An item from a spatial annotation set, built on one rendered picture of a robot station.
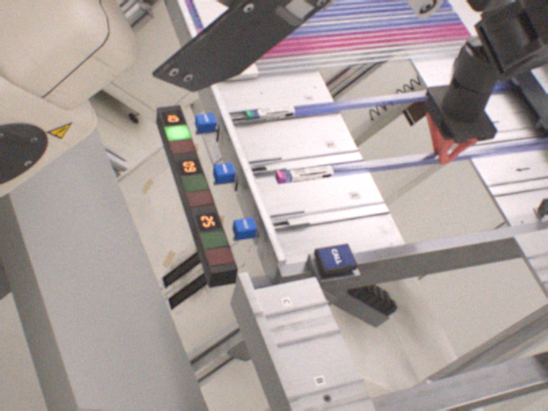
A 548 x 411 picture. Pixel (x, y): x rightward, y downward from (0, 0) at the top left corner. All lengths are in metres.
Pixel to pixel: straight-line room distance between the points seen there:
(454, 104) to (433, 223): 2.30
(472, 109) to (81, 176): 0.53
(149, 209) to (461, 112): 0.90
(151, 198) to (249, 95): 0.53
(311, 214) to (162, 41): 1.55
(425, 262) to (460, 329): 1.99
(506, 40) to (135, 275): 0.55
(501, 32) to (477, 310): 2.25
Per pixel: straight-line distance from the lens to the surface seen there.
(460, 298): 3.37
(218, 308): 1.73
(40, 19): 0.77
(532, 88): 1.62
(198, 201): 1.34
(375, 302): 1.71
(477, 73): 1.20
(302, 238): 1.31
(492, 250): 1.41
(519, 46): 1.14
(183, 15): 1.62
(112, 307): 1.11
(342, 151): 1.44
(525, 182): 1.50
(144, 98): 2.96
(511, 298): 3.29
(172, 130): 1.44
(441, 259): 1.36
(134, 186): 2.01
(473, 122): 1.26
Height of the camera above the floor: 1.16
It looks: 18 degrees down
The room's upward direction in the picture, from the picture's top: 54 degrees clockwise
